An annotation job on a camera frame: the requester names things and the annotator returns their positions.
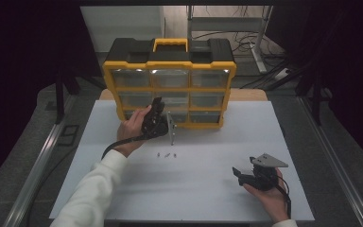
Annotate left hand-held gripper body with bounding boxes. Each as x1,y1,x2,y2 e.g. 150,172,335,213
141,108,178,147

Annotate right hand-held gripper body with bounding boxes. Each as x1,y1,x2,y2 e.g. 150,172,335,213
249,153,289,192

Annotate clear plastic drawer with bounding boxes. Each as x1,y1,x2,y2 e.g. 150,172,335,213
152,92,190,110

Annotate yellow black storage organizer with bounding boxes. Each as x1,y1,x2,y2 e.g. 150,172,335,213
102,37,238,131

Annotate person's right hand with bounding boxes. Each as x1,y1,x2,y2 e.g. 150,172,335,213
242,168,290,224

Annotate person's left hand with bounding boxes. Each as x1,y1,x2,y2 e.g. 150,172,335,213
114,105,154,158

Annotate grid of clear organizer drawers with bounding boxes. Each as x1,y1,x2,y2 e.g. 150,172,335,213
112,68,231,125

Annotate black stand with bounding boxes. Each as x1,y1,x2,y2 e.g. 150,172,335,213
55,70,107,125
296,62,324,126

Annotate white panel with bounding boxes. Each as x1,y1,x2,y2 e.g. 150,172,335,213
80,6,165,53

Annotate white power strip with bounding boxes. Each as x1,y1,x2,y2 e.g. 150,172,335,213
273,67,291,81

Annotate dark curtain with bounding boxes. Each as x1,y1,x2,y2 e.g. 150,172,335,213
0,0,103,193
266,0,363,174

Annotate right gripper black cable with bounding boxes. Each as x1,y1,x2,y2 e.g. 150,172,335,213
272,174,293,220

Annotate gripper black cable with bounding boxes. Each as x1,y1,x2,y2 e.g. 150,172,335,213
101,133,154,160
272,174,293,220

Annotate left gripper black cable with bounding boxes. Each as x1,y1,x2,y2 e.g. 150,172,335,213
101,133,154,160

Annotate aluminium rail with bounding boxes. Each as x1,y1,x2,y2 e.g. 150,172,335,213
2,94,78,227
297,96,363,227

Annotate black floor socket frame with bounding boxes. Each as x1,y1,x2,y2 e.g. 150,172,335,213
58,124,80,147

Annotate grey metal desk frame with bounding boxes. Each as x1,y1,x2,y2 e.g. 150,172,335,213
186,5,273,74

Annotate tangle of black floor cables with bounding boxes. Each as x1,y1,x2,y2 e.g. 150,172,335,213
192,29,286,60

